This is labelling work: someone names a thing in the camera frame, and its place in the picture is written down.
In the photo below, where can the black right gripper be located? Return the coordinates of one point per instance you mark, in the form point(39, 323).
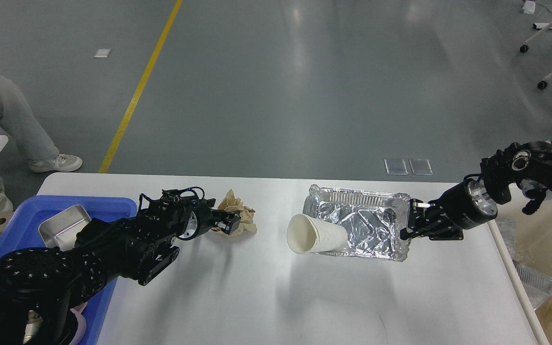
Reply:
point(466, 205)

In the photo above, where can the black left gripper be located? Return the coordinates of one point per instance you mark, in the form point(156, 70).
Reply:
point(199, 218)

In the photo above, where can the brown paper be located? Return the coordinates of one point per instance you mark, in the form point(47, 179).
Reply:
point(231, 203)

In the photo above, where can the aluminium foil tray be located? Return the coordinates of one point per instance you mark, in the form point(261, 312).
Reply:
point(373, 220)

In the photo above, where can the white paper cup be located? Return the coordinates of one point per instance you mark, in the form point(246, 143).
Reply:
point(311, 235)

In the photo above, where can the stainless steel rectangular tin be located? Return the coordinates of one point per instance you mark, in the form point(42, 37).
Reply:
point(61, 229)

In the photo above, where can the pink HOME mug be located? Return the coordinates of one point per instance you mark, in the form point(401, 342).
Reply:
point(80, 323)

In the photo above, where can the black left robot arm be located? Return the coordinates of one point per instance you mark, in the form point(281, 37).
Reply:
point(52, 282)

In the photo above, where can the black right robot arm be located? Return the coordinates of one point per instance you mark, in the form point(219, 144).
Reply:
point(528, 166)

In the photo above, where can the clear floor plate right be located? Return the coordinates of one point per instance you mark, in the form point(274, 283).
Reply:
point(421, 166)

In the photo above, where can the clear floor plate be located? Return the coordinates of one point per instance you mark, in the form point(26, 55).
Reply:
point(396, 166)
point(421, 166)

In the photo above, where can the clear floor plate left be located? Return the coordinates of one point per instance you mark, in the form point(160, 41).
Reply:
point(396, 166)

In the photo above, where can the foil tray in bin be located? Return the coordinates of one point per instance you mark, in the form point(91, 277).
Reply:
point(537, 285)

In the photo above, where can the blue plastic tray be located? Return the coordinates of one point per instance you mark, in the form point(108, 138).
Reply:
point(22, 231)

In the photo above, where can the person in black top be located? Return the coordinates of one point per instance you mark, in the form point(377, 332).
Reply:
point(34, 144)

